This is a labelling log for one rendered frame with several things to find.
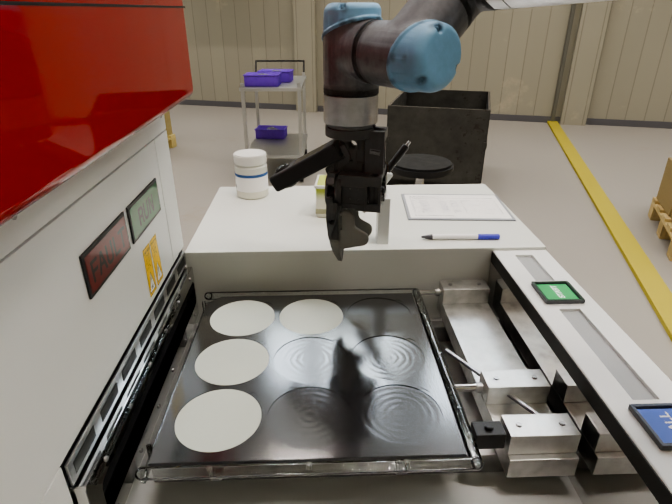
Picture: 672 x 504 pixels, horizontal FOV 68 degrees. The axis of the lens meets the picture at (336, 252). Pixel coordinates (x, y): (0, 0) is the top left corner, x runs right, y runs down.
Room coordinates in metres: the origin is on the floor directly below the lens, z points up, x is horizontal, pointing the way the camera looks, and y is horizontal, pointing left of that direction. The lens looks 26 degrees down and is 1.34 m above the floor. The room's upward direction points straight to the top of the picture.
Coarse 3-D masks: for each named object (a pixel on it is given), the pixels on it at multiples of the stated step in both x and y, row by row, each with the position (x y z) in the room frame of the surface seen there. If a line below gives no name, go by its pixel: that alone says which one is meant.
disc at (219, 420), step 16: (192, 400) 0.47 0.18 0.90; (208, 400) 0.47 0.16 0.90; (224, 400) 0.47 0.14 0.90; (240, 400) 0.47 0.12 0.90; (192, 416) 0.45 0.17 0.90; (208, 416) 0.45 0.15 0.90; (224, 416) 0.45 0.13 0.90; (240, 416) 0.45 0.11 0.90; (256, 416) 0.45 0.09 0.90; (176, 432) 0.42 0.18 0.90; (192, 432) 0.42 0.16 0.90; (208, 432) 0.42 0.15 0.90; (224, 432) 0.42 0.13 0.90; (240, 432) 0.42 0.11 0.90; (192, 448) 0.40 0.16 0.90; (208, 448) 0.40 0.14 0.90; (224, 448) 0.40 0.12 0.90
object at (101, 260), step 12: (120, 228) 0.52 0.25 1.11; (108, 240) 0.49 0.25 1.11; (120, 240) 0.52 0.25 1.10; (96, 252) 0.45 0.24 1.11; (108, 252) 0.48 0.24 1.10; (120, 252) 0.51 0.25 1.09; (96, 264) 0.45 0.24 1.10; (108, 264) 0.47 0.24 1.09; (96, 276) 0.44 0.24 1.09; (96, 288) 0.44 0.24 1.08
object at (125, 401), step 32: (192, 288) 0.75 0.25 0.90; (160, 320) 0.59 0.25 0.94; (192, 320) 0.71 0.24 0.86; (160, 352) 0.55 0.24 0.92; (128, 384) 0.45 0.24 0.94; (160, 384) 0.53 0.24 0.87; (128, 416) 0.42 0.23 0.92; (96, 448) 0.36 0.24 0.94; (128, 448) 0.42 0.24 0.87; (96, 480) 0.33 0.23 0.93; (128, 480) 0.39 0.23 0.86
